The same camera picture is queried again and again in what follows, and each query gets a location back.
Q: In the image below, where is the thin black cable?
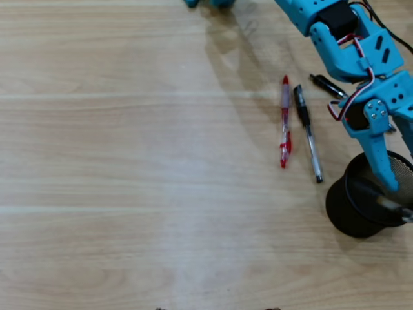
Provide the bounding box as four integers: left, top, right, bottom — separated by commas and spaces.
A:
363, 0, 413, 54

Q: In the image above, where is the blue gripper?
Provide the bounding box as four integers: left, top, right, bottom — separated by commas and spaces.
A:
343, 71, 413, 194

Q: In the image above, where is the grey pen with black clip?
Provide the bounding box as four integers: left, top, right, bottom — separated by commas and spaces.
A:
351, 179, 413, 224

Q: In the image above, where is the red transparent pen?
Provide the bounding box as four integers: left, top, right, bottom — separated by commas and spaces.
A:
279, 74, 295, 169

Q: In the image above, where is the black mesh pen holder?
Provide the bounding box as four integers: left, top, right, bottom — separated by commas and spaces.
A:
325, 150, 413, 239

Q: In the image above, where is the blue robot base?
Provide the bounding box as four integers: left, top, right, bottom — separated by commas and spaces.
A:
183, 0, 238, 10

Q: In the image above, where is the clear pen with black grip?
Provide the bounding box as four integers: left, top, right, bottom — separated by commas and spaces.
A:
292, 84, 324, 184

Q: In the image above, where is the red white black servo cable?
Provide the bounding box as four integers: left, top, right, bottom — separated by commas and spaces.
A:
327, 34, 378, 123

